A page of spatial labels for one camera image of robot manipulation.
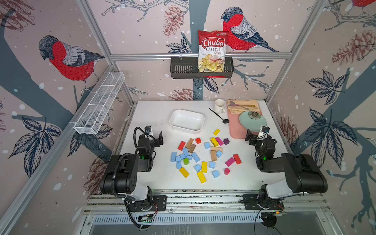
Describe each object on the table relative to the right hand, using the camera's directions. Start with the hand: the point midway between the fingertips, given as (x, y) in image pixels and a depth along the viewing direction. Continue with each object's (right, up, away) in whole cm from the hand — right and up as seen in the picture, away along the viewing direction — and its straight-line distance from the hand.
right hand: (255, 129), depth 91 cm
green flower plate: (+6, +5, +17) cm, 18 cm away
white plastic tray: (-44, +4, +17) cm, 47 cm away
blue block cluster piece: (-44, -15, +1) cm, 47 cm away
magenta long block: (-17, -20, -3) cm, 27 cm away
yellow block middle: (-33, -22, -6) cm, 40 cm away
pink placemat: (-8, -2, +12) cm, 14 cm away
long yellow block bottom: (-35, -27, -8) cm, 45 cm away
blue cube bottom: (-26, -25, -8) cm, 37 cm away
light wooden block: (-42, -10, +4) cm, 43 cm away
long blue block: (-52, -18, -2) cm, 55 cm away
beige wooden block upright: (-27, -16, -3) cm, 31 cm away
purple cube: (-17, -8, +5) cm, 20 cm away
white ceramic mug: (-20, +15, +16) cm, 30 cm away
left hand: (-63, 0, 0) cm, 63 cm away
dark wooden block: (-40, -12, +2) cm, 42 cm away
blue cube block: (-30, -11, +4) cm, 32 cm away
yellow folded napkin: (-2, +13, +23) cm, 26 cm away
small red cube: (-36, -8, +5) cm, 37 cm away
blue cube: (-23, -15, -2) cm, 28 cm away
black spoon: (-15, +4, +16) cm, 23 cm away
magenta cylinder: (-20, -23, -9) cm, 32 cm away
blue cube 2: (-48, -22, -3) cm, 53 cm away
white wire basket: (-91, +15, -13) cm, 93 cm away
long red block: (-47, -11, +4) cm, 49 cm away
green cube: (-44, -19, -3) cm, 48 cm away
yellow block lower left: (-46, -24, -6) cm, 52 cm away
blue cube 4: (-28, -21, -4) cm, 35 cm away
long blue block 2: (-38, -17, -1) cm, 42 cm away
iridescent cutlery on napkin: (-6, +18, +28) cm, 34 cm away
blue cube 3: (-37, -22, -7) cm, 43 cm away
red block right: (-12, -18, -1) cm, 22 cm away
